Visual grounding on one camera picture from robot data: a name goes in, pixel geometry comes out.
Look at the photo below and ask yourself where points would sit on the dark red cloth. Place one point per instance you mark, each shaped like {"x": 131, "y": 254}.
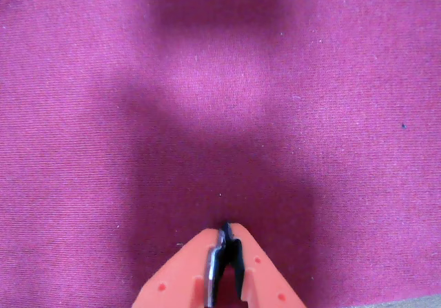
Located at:
{"x": 103, "y": 115}

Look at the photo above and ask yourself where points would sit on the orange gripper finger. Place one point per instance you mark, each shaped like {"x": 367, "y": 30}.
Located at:
{"x": 265, "y": 280}
{"x": 182, "y": 273}

